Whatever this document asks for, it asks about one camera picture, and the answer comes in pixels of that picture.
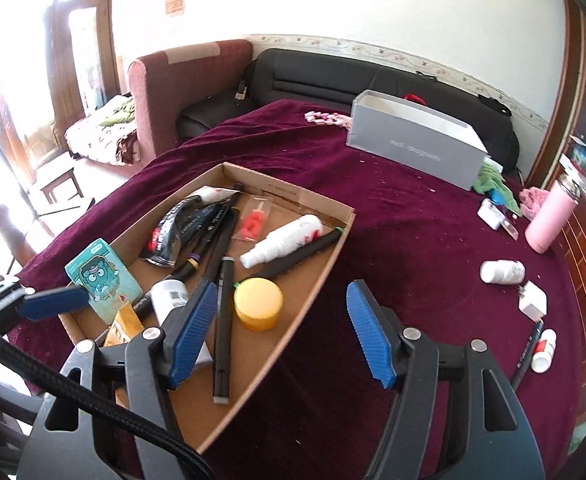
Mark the grey shoe box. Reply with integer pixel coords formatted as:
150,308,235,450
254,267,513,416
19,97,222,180
346,90,487,190

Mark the large white pill bottle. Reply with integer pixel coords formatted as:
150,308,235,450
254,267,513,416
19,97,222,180
150,278,214,366

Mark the white bottle red label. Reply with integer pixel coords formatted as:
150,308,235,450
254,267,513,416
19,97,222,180
530,328,558,374

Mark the pink thermos bottle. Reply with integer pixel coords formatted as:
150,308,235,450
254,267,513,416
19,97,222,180
525,174,581,254

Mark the maroon bed cover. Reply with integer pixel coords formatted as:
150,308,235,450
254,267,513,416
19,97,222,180
20,100,582,479

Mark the purple capped black marker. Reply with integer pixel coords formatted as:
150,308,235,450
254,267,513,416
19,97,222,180
166,193,240,282

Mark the maroon armchair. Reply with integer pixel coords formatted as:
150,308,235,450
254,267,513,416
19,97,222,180
127,39,253,165

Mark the pink plush toy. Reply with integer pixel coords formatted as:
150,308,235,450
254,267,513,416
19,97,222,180
518,188,550,221

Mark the green cloth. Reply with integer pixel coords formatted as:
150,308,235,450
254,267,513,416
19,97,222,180
472,157,522,217

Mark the green capped black marker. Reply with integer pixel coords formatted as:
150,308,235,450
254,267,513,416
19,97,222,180
250,228,344,280

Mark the floral bedding pile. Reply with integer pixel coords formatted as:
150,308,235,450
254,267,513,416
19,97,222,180
64,96,141,166

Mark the brown wooden footboard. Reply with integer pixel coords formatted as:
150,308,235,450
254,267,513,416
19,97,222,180
526,0,586,422

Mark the yellow capped black marker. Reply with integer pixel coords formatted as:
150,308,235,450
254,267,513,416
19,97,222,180
132,206,242,319

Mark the pink foil sachet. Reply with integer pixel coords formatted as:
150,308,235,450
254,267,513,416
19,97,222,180
500,218,520,240

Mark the white power adapter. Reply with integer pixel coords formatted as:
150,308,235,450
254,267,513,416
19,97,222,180
518,281,548,323

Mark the red bag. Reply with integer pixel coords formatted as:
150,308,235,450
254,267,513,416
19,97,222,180
403,93,427,106

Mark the olive capped black marker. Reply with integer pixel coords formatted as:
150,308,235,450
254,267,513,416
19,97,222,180
510,320,544,391

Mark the black braided cable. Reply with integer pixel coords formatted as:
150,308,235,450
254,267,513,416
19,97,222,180
0,316,217,480

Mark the number six candle box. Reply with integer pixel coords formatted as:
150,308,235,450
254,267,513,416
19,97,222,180
232,195,272,243

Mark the white usb charger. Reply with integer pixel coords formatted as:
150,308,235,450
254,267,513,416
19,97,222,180
477,198,506,231

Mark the black crab snack bag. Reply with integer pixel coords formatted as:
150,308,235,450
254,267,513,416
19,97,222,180
139,185,239,268

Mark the small white pill bottle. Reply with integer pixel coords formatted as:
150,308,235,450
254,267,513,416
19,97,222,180
479,260,525,285

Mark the white spray bottle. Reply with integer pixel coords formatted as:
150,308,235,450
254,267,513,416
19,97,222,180
239,214,323,269

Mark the orange foil snack packet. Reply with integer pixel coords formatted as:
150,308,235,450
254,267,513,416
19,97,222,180
103,302,144,347

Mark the yellow round jar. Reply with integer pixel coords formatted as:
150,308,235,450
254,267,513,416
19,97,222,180
233,278,284,333

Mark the pink beaded string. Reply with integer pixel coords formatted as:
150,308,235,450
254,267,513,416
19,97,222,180
304,109,354,131

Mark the grey capped black marker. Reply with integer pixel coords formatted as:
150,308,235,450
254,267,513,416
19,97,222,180
213,257,235,404

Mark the teal tissue pack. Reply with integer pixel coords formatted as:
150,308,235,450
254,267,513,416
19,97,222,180
64,238,144,324

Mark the cardboard tray box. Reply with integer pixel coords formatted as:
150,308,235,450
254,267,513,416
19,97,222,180
58,160,357,455

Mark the black sofa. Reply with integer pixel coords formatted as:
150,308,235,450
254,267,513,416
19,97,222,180
176,49,521,180

